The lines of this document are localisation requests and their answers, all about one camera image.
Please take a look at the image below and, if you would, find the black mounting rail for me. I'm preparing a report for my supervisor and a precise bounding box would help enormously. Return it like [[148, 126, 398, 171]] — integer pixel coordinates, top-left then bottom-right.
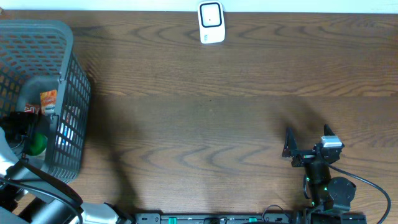
[[134, 213, 292, 224]]

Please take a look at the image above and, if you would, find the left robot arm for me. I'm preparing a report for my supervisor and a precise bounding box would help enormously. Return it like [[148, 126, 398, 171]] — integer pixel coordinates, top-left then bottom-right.
[[1, 112, 136, 223]]

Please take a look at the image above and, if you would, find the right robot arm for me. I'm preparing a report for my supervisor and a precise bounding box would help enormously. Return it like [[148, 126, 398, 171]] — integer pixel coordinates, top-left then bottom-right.
[[282, 125, 367, 224]]

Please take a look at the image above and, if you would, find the white blue medicine box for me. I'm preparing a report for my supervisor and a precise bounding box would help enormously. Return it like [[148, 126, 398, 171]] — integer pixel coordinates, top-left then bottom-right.
[[57, 123, 75, 147]]

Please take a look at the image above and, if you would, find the green lid jar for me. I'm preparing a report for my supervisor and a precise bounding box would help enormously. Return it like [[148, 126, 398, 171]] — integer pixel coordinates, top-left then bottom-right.
[[24, 133, 47, 156]]

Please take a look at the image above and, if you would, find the small orange box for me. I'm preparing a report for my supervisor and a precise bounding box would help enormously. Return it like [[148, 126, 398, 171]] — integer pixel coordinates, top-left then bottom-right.
[[40, 90, 57, 115]]

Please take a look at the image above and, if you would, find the white barcode scanner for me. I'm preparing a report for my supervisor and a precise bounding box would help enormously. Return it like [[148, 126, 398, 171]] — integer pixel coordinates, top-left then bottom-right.
[[197, 1, 226, 44]]

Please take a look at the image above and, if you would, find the grey plastic mesh basket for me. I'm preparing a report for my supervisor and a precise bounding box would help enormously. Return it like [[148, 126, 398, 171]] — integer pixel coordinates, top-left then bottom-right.
[[1, 20, 91, 184]]

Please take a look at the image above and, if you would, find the red Top chocolate bar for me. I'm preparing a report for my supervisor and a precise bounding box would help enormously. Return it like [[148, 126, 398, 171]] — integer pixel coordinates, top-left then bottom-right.
[[24, 103, 40, 114]]

